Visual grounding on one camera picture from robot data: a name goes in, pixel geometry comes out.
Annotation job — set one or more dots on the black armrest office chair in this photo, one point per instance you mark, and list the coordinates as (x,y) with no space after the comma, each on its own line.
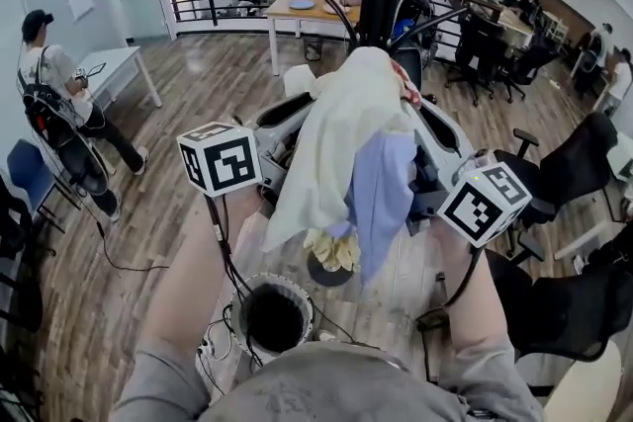
(578,163)

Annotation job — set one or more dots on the white woven laundry basket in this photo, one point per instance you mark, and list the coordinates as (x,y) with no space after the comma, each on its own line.
(242,296)

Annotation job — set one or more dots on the black mesh waste bin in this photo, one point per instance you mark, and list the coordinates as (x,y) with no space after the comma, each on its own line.
(312,48)

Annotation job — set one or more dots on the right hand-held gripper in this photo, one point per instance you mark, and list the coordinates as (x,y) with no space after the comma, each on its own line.
(482,207)

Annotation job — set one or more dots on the black mesh office chair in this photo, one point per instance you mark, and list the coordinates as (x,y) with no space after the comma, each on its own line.
(569,311)

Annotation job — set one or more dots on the person's grey shirt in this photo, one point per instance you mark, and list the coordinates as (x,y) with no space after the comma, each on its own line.
(321,385)

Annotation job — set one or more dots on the person's left forearm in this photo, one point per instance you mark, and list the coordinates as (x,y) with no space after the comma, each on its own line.
(198,286)

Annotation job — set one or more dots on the yellow clothes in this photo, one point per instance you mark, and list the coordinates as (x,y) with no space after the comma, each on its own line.
(334,249)

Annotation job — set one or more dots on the blue chair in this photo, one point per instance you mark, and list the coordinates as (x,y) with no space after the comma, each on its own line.
(27,168)

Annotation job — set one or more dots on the person's right forearm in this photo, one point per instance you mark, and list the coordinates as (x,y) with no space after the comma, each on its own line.
(475,311)

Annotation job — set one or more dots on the blue plate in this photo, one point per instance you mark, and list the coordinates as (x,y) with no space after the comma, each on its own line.
(301,4)

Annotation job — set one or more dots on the white power strip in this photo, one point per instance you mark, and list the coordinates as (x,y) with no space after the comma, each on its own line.
(206,347)

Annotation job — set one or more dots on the white patterned clothes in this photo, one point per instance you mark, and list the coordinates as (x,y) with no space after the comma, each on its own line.
(341,138)

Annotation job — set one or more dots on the black high-back office chair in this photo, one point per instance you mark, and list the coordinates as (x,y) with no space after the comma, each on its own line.
(20,262)

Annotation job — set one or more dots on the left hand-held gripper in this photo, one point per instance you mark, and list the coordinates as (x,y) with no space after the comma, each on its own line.
(227,163)

